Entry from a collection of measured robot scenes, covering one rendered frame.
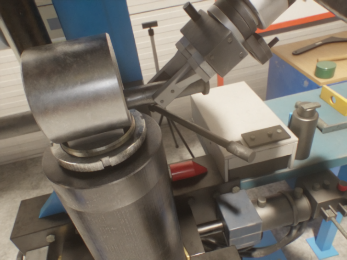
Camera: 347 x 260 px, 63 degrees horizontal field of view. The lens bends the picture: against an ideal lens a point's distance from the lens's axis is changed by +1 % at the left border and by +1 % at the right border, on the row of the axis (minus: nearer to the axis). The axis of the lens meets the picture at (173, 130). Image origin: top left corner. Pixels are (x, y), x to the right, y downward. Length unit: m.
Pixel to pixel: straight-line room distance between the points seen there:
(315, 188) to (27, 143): 2.64
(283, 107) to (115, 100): 1.00
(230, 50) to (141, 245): 0.39
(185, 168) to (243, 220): 0.23
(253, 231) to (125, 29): 0.70
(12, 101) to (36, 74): 2.46
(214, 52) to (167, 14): 2.11
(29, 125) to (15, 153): 2.72
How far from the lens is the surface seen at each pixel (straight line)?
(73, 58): 0.40
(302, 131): 0.97
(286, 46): 2.20
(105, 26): 0.82
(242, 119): 0.99
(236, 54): 0.42
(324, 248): 2.10
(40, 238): 1.01
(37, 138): 3.04
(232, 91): 1.15
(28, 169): 3.09
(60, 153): 0.48
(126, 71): 0.87
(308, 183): 1.05
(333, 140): 1.16
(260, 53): 0.48
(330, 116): 1.28
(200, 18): 0.49
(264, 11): 0.44
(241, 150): 0.59
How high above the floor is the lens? 1.78
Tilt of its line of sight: 37 degrees down
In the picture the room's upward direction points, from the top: 9 degrees counter-clockwise
